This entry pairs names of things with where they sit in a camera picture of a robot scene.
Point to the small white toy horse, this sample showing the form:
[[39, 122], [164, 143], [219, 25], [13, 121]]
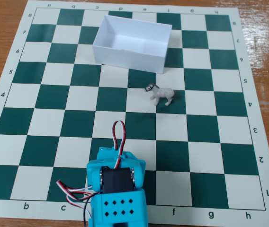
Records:
[[163, 93]]

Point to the turquoise robot arm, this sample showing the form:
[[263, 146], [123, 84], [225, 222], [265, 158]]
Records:
[[119, 208]]

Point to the white open cardboard box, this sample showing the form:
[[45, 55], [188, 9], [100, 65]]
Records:
[[129, 58]]

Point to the green and cream chessboard mat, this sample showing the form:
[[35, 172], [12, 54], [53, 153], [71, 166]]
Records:
[[54, 99]]

